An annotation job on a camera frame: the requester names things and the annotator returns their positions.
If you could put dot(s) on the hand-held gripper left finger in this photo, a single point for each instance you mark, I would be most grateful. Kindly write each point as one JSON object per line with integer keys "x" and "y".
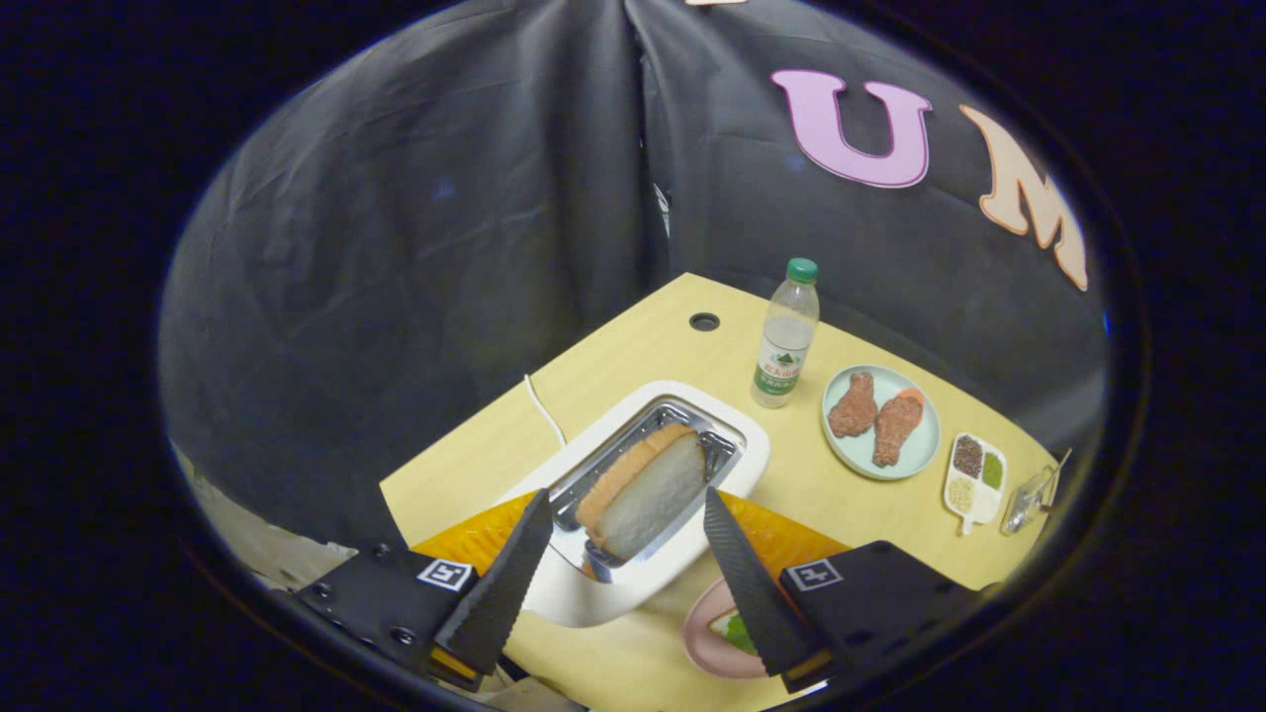
{"x": 499, "y": 593}

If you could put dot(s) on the green lettuce leaf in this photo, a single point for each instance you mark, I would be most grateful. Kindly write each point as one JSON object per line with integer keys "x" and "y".
{"x": 742, "y": 633}

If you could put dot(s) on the pink plate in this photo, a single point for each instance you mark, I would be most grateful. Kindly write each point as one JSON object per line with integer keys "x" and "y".
{"x": 707, "y": 643}

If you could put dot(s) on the square clear glass cup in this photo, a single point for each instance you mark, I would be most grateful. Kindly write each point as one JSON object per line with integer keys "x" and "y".
{"x": 1029, "y": 499}

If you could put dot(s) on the white divided spice dish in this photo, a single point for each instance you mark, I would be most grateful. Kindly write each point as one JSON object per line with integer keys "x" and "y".
{"x": 974, "y": 485}

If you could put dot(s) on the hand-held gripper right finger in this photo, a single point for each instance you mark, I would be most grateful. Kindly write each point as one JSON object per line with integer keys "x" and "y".
{"x": 757, "y": 593}

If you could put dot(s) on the plain white bread slice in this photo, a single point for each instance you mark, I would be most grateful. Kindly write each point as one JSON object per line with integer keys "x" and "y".
{"x": 653, "y": 494}

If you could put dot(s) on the brown meat piece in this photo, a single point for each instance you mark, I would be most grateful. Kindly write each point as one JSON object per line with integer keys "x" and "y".
{"x": 895, "y": 430}
{"x": 853, "y": 405}

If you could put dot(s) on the pale green plate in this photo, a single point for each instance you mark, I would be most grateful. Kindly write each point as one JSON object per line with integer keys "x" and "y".
{"x": 925, "y": 445}

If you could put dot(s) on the white toaster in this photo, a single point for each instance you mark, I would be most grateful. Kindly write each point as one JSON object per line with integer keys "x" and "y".
{"x": 732, "y": 415}

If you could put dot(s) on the black backdrop cloth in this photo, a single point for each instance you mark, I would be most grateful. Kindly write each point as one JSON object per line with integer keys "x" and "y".
{"x": 445, "y": 247}

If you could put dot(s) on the clear water bottle green cap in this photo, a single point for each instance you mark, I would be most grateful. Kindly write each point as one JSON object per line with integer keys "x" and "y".
{"x": 784, "y": 346}

